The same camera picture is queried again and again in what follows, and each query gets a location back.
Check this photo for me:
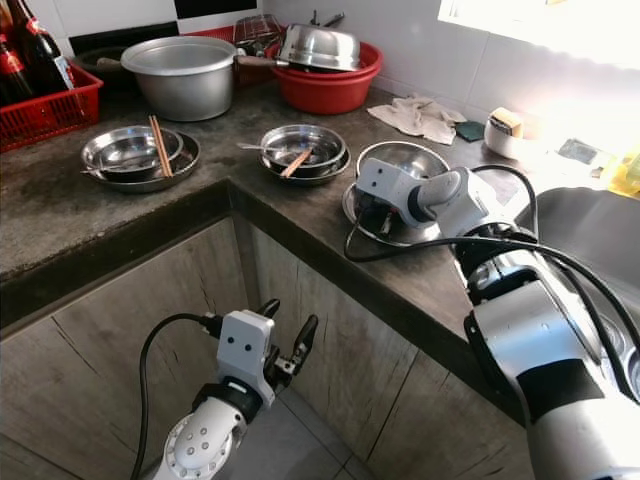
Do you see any stainless steel plate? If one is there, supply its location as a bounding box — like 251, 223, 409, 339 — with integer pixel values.
343, 180, 423, 248
85, 132, 201, 193
260, 140, 353, 186

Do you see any white crumpled cloth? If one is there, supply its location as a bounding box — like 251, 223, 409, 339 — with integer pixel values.
365, 93, 468, 146

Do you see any green scouring pad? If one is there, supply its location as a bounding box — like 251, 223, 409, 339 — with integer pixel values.
453, 120, 488, 143

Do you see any red plastic basin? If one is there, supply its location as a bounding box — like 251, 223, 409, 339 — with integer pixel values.
268, 40, 384, 115

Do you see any steel spoon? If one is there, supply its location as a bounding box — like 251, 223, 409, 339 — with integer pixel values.
238, 142, 296, 157

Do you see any small white bowl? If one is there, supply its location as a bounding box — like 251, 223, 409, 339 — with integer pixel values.
485, 108, 527, 161

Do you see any yellow sponge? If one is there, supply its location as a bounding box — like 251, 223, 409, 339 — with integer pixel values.
490, 107, 524, 130

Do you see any large upturned steel bowl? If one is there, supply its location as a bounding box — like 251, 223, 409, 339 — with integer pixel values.
277, 23, 363, 73

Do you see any metal utensil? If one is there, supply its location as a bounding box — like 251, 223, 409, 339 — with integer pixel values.
310, 10, 347, 29

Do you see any small dark packet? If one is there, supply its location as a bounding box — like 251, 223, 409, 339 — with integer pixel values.
558, 138, 601, 166

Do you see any large aluminium pot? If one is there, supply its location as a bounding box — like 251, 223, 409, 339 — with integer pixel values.
120, 36, 241, 123

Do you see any red plastic basket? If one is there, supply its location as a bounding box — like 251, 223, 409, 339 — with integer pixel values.
182, 25, 286, 89

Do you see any dark bottle with red cap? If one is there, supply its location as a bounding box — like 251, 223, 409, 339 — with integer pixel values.
0, 35, 32, 101

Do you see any red plastic crate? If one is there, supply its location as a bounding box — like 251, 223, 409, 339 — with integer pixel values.
0, 65, 106, 153

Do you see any black pan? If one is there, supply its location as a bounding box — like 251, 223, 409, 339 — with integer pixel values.
75, 45, 131, 76

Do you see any tall dark sauce bottle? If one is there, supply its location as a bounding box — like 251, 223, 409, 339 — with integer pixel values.
10, 0, 77, 93

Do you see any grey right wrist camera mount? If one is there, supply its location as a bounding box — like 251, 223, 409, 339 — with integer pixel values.
355, 158, 427, 216

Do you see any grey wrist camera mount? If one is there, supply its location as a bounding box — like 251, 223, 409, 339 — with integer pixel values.
215, 310, 277, 391
355, 158, 427, 216

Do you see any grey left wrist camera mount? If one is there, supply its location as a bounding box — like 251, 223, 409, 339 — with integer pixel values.
215, 310, 277, 391

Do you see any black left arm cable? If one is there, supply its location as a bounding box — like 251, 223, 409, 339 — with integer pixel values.
130, 313, 223, 480

